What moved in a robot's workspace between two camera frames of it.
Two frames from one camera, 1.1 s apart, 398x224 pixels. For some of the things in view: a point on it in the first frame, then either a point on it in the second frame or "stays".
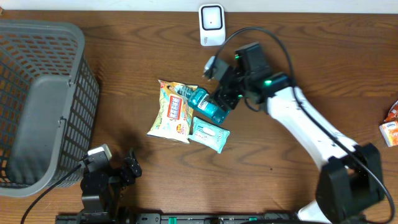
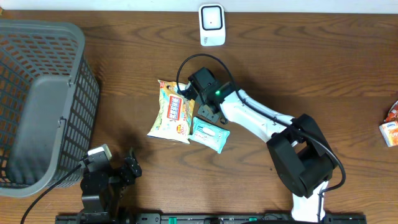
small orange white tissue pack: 389,131 stays
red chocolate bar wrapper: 393,113 stays
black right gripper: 222,98 → 201,112
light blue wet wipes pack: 209,134 stays
